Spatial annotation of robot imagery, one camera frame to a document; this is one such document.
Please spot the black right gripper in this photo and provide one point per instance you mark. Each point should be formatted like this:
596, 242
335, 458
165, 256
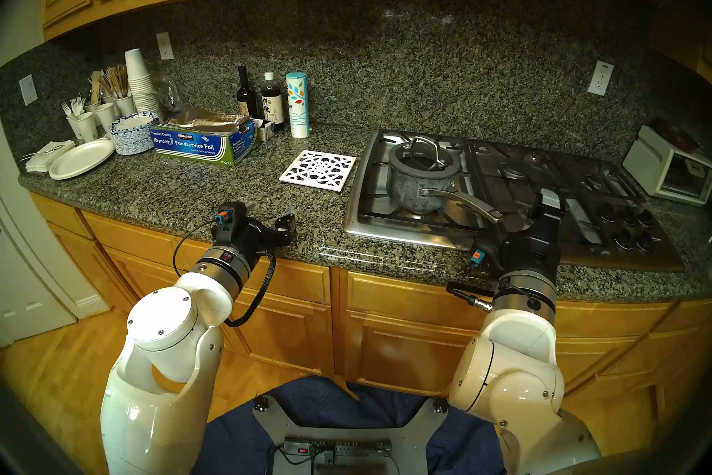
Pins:
528, 248

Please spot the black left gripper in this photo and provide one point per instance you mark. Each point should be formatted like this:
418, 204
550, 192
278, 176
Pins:
235, 230

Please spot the glass pot lid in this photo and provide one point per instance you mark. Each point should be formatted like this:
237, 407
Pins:
423, 163

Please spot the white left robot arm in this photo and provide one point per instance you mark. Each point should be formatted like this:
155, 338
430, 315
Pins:
167, 323

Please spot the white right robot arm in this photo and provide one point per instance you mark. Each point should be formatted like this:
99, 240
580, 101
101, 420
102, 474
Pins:
512, 385

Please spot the black stove knob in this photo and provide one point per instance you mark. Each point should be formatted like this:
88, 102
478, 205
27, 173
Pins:
645, 219
623, 240
627, 216
644, 242
606, 212

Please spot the small black cast iron grate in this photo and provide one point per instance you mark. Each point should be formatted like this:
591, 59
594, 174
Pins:
617, 190

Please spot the white lattice trivet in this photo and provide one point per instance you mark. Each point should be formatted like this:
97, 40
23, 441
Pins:
317, 170

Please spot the small white carton box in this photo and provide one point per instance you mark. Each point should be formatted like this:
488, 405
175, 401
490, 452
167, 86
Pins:
265, 130

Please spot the blue Reynolds foil box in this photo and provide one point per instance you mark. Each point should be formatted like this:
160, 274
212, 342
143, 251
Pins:
194, 143

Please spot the soy sauce bottle white cap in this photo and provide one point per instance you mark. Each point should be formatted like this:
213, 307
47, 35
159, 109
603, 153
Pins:
272, 104

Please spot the white toaster oven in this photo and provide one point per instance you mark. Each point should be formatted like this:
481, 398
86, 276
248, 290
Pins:
662, 168

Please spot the blue white leaf-print canister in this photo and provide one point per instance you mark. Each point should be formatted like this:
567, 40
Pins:
297, 101

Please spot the dark wine bottle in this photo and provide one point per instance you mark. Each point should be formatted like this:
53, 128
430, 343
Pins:
245, 98

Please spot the stainless steel gas cooktop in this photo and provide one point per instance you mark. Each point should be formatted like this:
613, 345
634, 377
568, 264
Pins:
389, 234

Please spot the dark red dish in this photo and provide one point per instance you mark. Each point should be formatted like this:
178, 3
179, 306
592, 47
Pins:
676, 134

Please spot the clear plastic bag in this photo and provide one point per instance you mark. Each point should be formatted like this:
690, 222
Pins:
168, 95

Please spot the stack of blue-patterned paper bowls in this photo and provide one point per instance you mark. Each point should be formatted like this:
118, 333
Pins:
132, 137

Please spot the wooden base cabinets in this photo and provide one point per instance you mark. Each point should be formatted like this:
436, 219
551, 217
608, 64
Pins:
389, 346

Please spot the white paper cup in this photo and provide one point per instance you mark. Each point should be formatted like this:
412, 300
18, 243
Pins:
84, 128
104, 116
125, 105

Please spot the white paper plate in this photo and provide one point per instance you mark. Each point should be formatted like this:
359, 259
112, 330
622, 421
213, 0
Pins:
80, 159

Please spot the stack of white paper cups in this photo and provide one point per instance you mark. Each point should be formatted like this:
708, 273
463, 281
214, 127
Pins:
136, 70

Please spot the wooden chopsticks bundle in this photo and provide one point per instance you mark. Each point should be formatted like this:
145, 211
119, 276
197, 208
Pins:
115, 81

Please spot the wooden stirrer sticks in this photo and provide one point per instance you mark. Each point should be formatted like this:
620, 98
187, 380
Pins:
95, 87

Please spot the white plastic forks bunch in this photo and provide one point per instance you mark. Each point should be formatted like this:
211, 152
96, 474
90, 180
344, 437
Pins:
75, 105

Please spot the dark blue cloth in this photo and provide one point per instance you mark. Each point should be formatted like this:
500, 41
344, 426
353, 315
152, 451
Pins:
233, 440

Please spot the white paper napkins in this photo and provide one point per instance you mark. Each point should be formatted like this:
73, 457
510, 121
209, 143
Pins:
47, 154

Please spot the black power strip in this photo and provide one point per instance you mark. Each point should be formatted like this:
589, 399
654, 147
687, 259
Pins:
339, 447

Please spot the white door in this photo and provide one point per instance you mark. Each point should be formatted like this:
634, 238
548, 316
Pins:
22, 284

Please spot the white wall outlet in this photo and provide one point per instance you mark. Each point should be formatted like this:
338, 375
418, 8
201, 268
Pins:
164, 45
601, 78

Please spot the grey metal robot base plate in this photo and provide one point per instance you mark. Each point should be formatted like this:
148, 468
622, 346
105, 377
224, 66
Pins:
411, 440

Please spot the white wall switch plate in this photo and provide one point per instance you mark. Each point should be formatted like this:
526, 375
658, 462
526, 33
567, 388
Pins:
28, 90

